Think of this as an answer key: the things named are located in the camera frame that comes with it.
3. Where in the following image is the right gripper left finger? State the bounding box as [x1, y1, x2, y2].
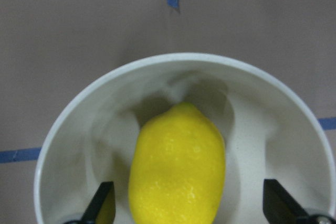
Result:
[80, 182, 116, 223]

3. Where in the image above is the cream ceramic bowl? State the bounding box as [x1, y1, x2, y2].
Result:
[34, 53, 335, 223]

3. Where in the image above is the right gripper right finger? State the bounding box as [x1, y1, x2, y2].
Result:
[262, 179, 315, 224]

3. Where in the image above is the yellow lemon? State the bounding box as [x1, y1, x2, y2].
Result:
[128, 103, 225, 223]

